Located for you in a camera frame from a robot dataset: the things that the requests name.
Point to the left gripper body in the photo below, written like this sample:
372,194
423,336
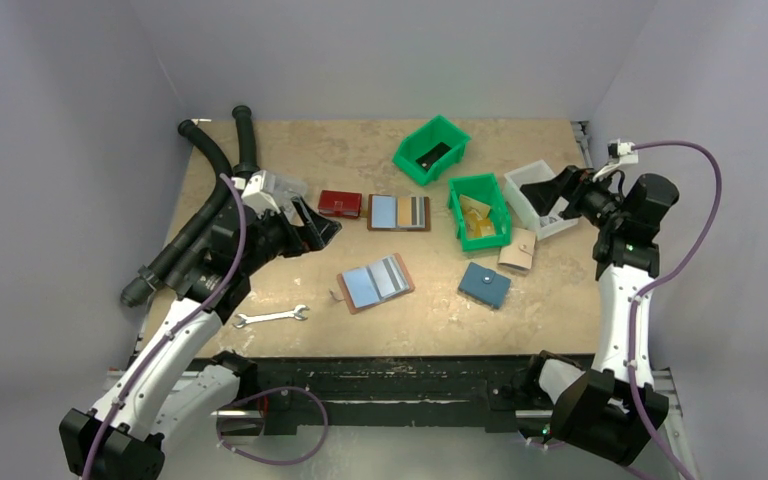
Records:
291,225

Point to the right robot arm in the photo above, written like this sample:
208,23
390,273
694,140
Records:
611,408

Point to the cream leather card holder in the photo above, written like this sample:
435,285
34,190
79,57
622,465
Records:
519,254

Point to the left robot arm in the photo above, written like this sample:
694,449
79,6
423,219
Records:
128,432

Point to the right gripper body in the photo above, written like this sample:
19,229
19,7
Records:
571,190

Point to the brown open card holder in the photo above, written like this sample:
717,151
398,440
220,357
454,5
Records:
382,213

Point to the large green plastic bin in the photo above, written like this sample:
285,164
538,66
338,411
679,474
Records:
438,129

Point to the silver wrench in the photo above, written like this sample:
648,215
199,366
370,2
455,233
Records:
298,313

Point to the pink leather card holder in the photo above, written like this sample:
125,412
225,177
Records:
368,286

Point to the clear white plastic bin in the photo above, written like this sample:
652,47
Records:
532,173

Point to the black VIP card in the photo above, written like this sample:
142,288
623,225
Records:
433,155

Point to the clear plastic organizer box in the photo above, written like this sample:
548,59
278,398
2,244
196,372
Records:
294,187

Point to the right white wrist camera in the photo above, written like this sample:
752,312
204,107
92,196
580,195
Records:
621,154

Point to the small green plastic bin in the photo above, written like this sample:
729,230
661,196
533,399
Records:
482,219

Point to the yellow striped card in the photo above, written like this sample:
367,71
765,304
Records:
411,212

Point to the red leather card holder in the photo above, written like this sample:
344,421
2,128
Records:
333,203

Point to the blue leather card holder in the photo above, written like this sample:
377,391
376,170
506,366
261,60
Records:
484,285

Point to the aluminium frame rail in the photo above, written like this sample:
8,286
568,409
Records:
581,132

